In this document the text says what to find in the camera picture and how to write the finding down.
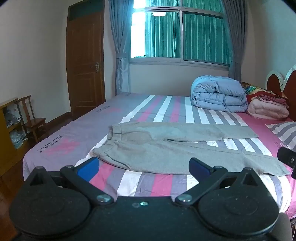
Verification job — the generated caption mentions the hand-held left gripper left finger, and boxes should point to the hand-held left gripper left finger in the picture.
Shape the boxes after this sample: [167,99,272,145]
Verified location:
[24,157,114,206]

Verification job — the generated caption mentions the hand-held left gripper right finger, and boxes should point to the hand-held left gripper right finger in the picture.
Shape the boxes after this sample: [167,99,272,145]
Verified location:
[175,158,269,207]

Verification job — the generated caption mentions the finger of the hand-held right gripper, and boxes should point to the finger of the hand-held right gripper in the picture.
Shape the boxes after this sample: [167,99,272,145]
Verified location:
[277,147,296,179]

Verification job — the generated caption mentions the grey pants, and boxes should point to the grey pants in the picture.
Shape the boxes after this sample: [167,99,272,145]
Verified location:
[92,122,291,177]

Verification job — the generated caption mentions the striped pillow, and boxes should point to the striped pillow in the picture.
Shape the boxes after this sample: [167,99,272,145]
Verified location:
[265,120,296,150]

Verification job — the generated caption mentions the bed with striped sheet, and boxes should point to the bed with striped sheet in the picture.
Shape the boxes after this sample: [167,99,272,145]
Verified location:
[23,92,296,220]

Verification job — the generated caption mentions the folded pink blanket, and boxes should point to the folded pink blanket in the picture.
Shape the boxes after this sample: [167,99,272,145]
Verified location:
[245,94,291,120]

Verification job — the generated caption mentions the small wooden chair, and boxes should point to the small wooden chair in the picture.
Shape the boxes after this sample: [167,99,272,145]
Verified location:
[14,95,47,143]

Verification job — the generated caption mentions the folded light blue duvet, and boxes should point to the folded light blue duvet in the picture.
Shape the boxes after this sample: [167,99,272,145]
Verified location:
[190,75,249,113]

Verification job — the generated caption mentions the wooden headboard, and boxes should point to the wooden headboard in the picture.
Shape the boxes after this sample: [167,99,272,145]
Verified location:
[265,64,296,121]

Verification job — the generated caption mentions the colourful patterned blanket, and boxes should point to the colourful patterned blanket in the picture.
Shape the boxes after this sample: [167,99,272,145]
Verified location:
[240,82,288,103]

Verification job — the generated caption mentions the yellow wooden cabinet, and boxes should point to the yellow wooden cabinet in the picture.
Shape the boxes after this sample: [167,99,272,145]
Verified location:
[0,97,26,177]

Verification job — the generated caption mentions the brown wooden door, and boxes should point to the brown wooden door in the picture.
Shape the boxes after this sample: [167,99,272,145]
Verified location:
[66,3,106,117]

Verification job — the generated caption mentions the grey-blue curtain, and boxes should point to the grey-blue curtain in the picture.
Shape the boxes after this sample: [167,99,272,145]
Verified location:
[221,0,249,82]
[108,0,135,95]

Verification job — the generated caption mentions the window with green bars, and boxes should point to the window with green bars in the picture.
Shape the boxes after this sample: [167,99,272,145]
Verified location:
[129,0,232,67]

